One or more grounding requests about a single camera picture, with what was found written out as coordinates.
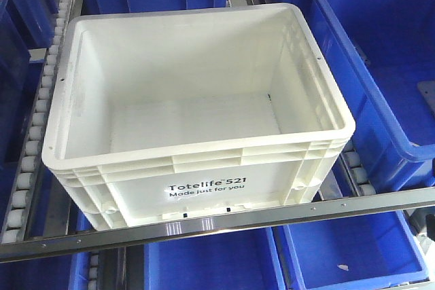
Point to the white plastic Totelife bin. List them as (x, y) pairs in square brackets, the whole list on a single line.
[(161, 116)]

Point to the lower blue bin centre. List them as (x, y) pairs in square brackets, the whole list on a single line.
[(236, 260)]

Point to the blue bin right of white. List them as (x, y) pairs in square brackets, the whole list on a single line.
[(381, 54)]

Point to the lower blue bin right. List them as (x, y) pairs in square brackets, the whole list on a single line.
[(362, 252)]

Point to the blue bin far left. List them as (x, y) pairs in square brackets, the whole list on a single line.
[(25, 25)]

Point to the right roller track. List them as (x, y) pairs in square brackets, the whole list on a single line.
[(356, 175)]

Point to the roller track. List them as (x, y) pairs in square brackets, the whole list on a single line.
[(356, 175), (26, 213)]

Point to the left roller track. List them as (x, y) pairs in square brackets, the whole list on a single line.
[(26, 213)]

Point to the steel front shelf rail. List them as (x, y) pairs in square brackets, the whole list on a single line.
[(228, 222)]

